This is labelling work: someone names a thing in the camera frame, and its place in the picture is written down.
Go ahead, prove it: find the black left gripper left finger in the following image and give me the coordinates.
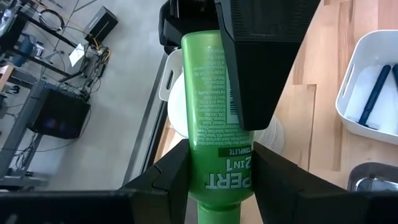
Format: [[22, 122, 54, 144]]
[[0, 138, 191, 224]]

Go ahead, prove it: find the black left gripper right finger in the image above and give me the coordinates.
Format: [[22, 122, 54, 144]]
[[252, 141, 398, 224]]

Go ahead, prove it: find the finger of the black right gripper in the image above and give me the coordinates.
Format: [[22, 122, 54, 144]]
[[158, 0, 220, 56], [214, 0, 322, 131]]

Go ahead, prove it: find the green shampoo bottle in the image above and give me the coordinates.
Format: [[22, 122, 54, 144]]
[[180, 29, 256, 224]]

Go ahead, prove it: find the blue disposable razor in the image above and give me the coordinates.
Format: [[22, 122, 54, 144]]
[[358, 64, 392, 126]]

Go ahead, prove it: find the white plastic bin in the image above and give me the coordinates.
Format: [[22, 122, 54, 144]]
[[335, 29, 398, 146]]

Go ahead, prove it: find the white wipes canister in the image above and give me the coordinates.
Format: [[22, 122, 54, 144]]
[[167, 72, 285, 154]]

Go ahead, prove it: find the black equipment box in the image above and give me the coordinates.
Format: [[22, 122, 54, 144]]
[[83, 6, 119, 40]]

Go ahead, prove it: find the long dark grey plastic bin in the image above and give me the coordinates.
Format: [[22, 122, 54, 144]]
[[346, 161, 398, 193]]

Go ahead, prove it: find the white paper sheet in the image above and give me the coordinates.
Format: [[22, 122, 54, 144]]
[[68, 42, 86, 68]]

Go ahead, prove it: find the black desktop computer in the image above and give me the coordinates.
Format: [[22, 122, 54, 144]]
[[27, 81, 91, 140]]

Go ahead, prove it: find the grey metal table leg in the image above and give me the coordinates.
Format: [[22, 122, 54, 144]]
[[0, 79, 50, 190]]

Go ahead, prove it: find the blue grey device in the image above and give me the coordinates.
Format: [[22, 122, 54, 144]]
[[12, 33, 40, 68]]

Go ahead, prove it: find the black aluminium table frame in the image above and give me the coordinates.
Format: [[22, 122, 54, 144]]
[[122, 51, 170, 190]]

